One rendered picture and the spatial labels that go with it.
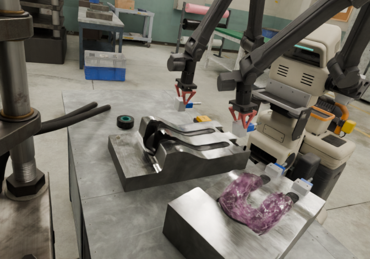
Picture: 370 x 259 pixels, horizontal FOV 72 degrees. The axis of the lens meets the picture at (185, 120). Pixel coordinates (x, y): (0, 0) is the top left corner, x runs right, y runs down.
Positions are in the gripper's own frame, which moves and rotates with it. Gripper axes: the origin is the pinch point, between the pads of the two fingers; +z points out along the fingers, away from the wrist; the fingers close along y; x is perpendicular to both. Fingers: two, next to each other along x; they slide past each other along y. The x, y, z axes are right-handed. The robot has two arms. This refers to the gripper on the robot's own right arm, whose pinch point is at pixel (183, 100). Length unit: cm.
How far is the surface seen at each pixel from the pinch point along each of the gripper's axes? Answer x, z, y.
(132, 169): -32.8, 8.6, 32.8
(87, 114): -41.7, 6.7, -3.9
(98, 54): 19, 68, -330
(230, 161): 4.6, 9.3, 36.3
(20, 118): -62, -10, 28
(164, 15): 240, 22, -603
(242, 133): 11.3, 0.5, 31.5
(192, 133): -2.7, 7.1, 17.9
